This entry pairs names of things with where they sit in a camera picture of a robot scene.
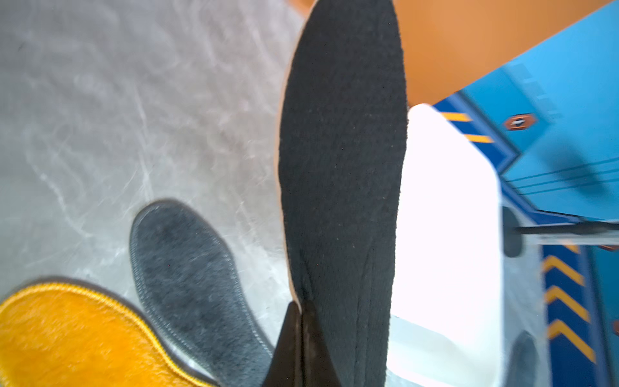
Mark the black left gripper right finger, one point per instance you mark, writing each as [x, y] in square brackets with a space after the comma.
[317, 369]

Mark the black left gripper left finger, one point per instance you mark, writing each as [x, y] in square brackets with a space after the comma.
[285, 368]

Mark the dark grey insole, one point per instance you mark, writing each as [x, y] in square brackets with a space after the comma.
[188, 285]

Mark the black insole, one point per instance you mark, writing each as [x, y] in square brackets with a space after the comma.
[523, 362]
[342, 142]

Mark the white rectangular storage box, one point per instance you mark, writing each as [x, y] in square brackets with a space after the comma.
[447, 313]

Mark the black microphone stand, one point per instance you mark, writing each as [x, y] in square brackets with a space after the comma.
[587, 233]

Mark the yellow insole upper left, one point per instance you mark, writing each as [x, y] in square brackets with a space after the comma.
[60, 334]

